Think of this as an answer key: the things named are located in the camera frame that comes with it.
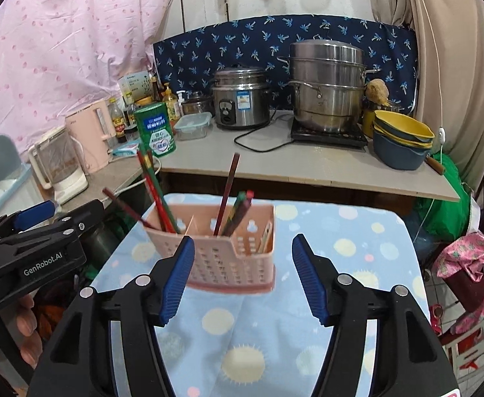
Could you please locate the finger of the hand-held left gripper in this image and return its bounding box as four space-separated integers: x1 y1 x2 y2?
0 199 105 257
0 200 57 241

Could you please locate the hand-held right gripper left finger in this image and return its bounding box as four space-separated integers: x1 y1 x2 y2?
27 236 196 397

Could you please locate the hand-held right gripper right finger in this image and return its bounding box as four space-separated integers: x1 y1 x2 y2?
292 234 460 397

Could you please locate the maroon chopstick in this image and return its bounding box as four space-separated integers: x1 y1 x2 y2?
101 187 157 230
213 153 241 237

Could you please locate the pink perforated utensil holder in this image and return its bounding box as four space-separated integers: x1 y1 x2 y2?
143 203 276 296

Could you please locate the person's left hand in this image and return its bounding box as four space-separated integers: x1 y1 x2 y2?
17 295 43 370

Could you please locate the metal bucket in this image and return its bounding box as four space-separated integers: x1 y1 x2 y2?
86 221 121 259

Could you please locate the white storage box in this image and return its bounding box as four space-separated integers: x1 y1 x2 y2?
0 134 57 221

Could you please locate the blue dotted blanket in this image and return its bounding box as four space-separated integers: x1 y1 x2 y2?
89 192 430 397

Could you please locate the blue tissue packet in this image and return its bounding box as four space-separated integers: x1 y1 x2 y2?
112 138 143 158

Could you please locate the pink electric kettle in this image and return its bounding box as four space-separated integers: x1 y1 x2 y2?
64 99 118 174

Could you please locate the clear sauce bottle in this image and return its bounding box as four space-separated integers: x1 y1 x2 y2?
109 98 127 139

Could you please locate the dark sauce bottle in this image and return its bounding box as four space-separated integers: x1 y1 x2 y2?
125 104 141 141

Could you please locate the green canister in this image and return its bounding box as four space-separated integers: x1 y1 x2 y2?
134 103 179 158

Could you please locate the clear food container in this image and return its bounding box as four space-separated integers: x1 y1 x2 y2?
174 112 211 140

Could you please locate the white green carton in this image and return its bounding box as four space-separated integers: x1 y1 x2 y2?
119 71 151 102

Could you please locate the yellow oil bottle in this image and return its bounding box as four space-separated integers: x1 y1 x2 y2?
162 83 181 118

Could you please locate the black induction cooktop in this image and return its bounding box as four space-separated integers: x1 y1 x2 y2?
290 118 369 148

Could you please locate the tall dark bottle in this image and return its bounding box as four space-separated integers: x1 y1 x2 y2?
151 75 165 104

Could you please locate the blue bowl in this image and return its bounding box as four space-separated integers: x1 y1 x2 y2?
373 132 433 170

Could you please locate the small glass-lid pot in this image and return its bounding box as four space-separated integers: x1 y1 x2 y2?
181 93 215 115

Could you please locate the pink floral cloth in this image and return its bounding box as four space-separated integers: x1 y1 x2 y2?
436 232 484 335

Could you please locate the green plastic bag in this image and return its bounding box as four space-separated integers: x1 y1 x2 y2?
416 153 480 243

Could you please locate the yellow tin can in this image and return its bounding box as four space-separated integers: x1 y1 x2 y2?
362 105 400 137

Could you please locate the yellow bowl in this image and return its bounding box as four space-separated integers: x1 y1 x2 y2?
373 110 436 143

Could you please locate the pink dotted sheet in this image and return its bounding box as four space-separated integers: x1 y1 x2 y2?
0 0 182 162

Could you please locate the steel steamer pot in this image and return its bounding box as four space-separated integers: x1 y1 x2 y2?
278 39 381 133

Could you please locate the steel rice cooker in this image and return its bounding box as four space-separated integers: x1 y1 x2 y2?
211 66 272 130

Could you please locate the brown loofah sponge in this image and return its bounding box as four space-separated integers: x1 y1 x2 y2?
364 78 390 106

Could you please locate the blue floral cloth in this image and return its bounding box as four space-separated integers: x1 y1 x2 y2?
153 14 418 116

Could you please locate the beige curtain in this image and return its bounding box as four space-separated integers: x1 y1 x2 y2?
368 0 484 199

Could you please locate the black power cable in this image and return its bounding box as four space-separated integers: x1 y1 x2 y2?
234 110 294 152

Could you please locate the wooden utensil handle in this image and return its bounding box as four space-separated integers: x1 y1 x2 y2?
426 155 446 175

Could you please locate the white switch cord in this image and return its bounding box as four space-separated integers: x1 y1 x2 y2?
407 0 448 232

